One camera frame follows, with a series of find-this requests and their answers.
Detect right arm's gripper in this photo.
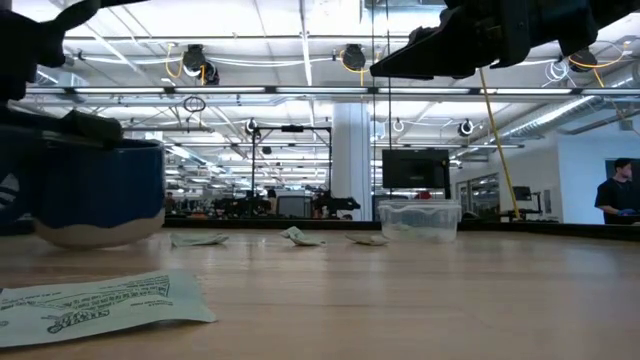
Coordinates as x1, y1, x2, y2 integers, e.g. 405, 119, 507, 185
369, 0, 640, 80

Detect blue ceramic mug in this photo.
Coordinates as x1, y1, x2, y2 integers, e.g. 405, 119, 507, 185
0, 125, 166, 250

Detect black gantry frame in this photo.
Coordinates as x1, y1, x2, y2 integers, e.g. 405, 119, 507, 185
249, 124, 334, 201

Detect yellow hanging cable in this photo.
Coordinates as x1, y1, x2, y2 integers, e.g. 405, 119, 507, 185
478, 67, 522, 220

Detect left arm's gripper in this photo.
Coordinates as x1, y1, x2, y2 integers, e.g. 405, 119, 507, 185
0, 0, 124, 149

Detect clear plastic container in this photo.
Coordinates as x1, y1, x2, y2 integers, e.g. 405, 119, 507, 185
377, 199, 462, 245

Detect black aluminium table frame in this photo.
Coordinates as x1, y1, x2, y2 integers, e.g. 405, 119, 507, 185
0, 215, 640, 242

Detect person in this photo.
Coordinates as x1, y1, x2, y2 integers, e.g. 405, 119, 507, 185
593, 157, 640, 225

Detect black monitor screen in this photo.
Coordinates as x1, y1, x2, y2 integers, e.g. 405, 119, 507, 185
381, 148, 451, 190

